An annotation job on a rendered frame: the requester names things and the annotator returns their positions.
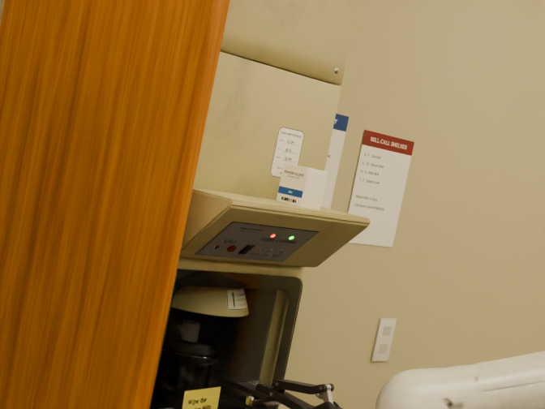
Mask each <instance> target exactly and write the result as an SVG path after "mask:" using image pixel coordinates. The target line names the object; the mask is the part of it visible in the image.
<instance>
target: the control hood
mask: <svg viewBox="0 0 545 409"><path fill-rule="evenodd" d="M369 219H370V218H366V217H360V216H357V215H353V214H349V213H343V212H340V211H336V210H333V209H327V208H324V207H321V209H320V210H318V209H308V208H302V207H298V206H294V205H291V204H285V203H281V202H278V201H276V200H273V199H267V198H261V197H255V196H245V195H239V194H234V193H228V192H218V191H213V190H207V189H201V188H195V187H193V190H192V194H191V202H190V206H189V210H188V214H187V222H186V226H185V230H184V235H183V239H182V246H181V251H180V255H179V257H186V258H197V259H208V260H227V261H238V262H249V263H260V264H270V265H291V266H302V267H312V268H315V267H318V266H319V265H320V264H322V263H323V262H324V261H325V260H327V259H328V258H329V257H330V256H331V255H333V254H334V253H335V252H337V251H338V250H339V249H340V248H342V247H343V246H344V245H346V244H347V243H348V242H349V241H350V240H351V239H353V238H354V237H355V236H357V235H358V234H359V233H361V232H362V231H363V230H365V229H366V228H367V227H368V226H369V224H370V223H371V221H369ZM231 222H244V223H251V224H258V225H266V226H278V227H285V228H292V229H299V230H312V231H319V233H318V234H317V235H315V236H314V237H313V238H311V239H310V240H309V241H308V242H306V243H305V244H304V245H302V246H301V247H300V249H298V250H297V251H296V252H294V253H293V254H292V255H291V256H289V257H288V258H287V259H286V260H284V261H283V262H278V261H268V260H248V259H238V258H228V257H218V256H198V255H195V254H196V253H197V252H198V251H199V250H200V249H201V248H203V247H204V246H205V245H206V244H207V243H208V242H210V241H211V240H212V239H213V238H214V237H215V236H217V235H218V234H219V233H220V232H221V231H222V230H224V229H225V228H226V227H227V226H228V225H229V224H230V223H231Z"/></svg>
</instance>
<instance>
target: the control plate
mask: <svg viewBox="0 0 545 409"><path fill-rule="evenodd" d="M318 233H319V231H312V230H299V229H292V228H285V227H278V226H266V225H258V224H251V223H244V222H231V223H230V224H229V225H228V226H227V227H226V228H225V229H224V230H222V231H221V232H220V233H219V234H218V235H217V236H215V237H214V238H213V239H212V240H211V241H210V242H208V243H207V244H206V245H205V246H204V247H203V248H201V249H200V250H199V251H198V252H197V253H196V254H195V255H198V256H218V257H228V258H238V259H248V260H268V261H278V262H283V261H284V260H286V259H287V258H288V257H289V256H291V255H292V254H293V253H294V252H296V251H297V250H298V249H300V247H301V246H302V245H304V244H305V243H306V242H308V241H309V240H310V239H311V238H313V237H314V236H315V235H317V234H318ZM272 234H276V236H275V237H273V238H270V237H269V236H270V235H272ZM290 236H294V238H293V239H291V240H289V239H288V238H289V237H290ZM216 245H221V246H220V247H219V248H217V249H214V248H213V247H214V246H216ZM233 245H234V246H236V249H235V250H234V251H233V252H227V248H228V247H230V246H233ZM247 245H255V246H254V247H253V248H252V249H251V250H250V251H249V252H248V253H246V254H245V255H244V254H238V253H239V252H240V251H241V250H242V249H244V248H245V247H246V246H247ZM260 248H263V250H262V252H261V253H260V252H257V250H258V249H260ZM271 249H273V254H270V253H268V251H269V250H271ZM282 250H283V251H284V252H283V255H281V254H279V253H278V252H279V251H282Z"/></svg>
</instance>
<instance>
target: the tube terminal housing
mask: <svg viewBox="0 0 545 409"><path fill-rule="evenodd" d="M340 93H341V87H339V86H336V85H333V84H329V83H325V82H323V81H319V80H315V79H312V78H309V77H306V76H303V75H298V74H295V73H292V72H289V71H284V70H282V69H278V68H275V67H270V66H268V65H264V64H262V63H258V62H254V61H251V60H248V59H245V58H240V57H237V56H234V55H231V54H227V53H223V52H221V51H220V54H219V59H218V63H217V70H216V74H215V79H214V83H213V88H212V96H211V100H210V104H209V108H208V116H207V120H206V124H205V129H204V136H203V140H202V144H201V149H200V156H199V160H198V165H197V169H196V174H195V181H194V186H193V187H195V188H201V189H207V190H213V191H218V192H228V193H234V194H239V195H245V196H255V197H261V198H267V199H273V200H276V199H277V193H278V188H279V184H280V180H281V178H277V177H272V176H269V175H270V170H271V166H272V162H273V154H274V150H275V147H276V142H277V135H278V131H279V126H282V127H288V128H292V129H296V130H300V131H305V135H304V138H303V146H302V150H301V154H300V158H299V163H298V165H299V166H304V167H308V168H312V169H316V170H323V171H324V168H325V164H326V161H327V156H328V149H329V145H330V140H331V136H332V132H333V125H334V121H335V117H336V112H337V105H338V101H339V96H340ZM177 269H196V270H208V271H221V272H233V273H257V274H269V275H281V276H294V277H297V278H300V279H301V280H303V273H304V269H305V267H302V266H291V265H270V264H260V263H249V262H238V261H227V260H208V259H197V258H186V257H179V259H178V267H177Z"/></svg>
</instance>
